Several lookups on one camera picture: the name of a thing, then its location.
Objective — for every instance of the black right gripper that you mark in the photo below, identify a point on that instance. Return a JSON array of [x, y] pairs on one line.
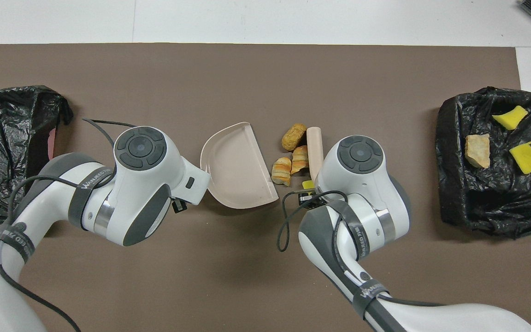
[[309, 199]]

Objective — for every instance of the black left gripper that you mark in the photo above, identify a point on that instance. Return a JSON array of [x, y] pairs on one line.
[[179, 205]]

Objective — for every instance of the yellow notched sponge piece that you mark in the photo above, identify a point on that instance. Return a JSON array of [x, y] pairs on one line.
[[308, 185]]

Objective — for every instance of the pale striped croissant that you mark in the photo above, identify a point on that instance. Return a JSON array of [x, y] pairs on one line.
[[281, 171]]

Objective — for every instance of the orange striped croissant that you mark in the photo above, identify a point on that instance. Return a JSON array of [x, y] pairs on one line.
[[300, 160]]

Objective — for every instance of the beige hand brush black bristles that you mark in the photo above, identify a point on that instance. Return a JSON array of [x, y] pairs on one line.
[[315, 147]]

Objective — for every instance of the brown oval bread roll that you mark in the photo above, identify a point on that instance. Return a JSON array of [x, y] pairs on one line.
[[293, 137]]

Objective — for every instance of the beige plastic dustpan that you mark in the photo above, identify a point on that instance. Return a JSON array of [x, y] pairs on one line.
[[238, 170]]

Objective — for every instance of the pale bread chunk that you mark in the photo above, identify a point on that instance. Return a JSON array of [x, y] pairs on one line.
[[477, 151]]

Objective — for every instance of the yellow wedge sponge piece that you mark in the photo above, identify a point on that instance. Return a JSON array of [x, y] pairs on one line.
[[510, 118]]

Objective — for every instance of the yellow and green sponge piece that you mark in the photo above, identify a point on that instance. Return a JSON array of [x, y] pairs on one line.
[[528, 159]]

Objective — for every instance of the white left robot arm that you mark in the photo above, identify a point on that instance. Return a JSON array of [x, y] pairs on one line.
[[145, 184]]

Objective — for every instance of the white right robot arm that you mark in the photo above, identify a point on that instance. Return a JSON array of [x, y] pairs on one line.
[[362, 184]]

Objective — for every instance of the black bag-lined trash bin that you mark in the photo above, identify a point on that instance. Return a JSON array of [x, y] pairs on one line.
[[459, 184]]

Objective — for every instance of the brown paper table mat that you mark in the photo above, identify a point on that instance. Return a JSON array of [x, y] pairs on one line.
[[247, 276]]

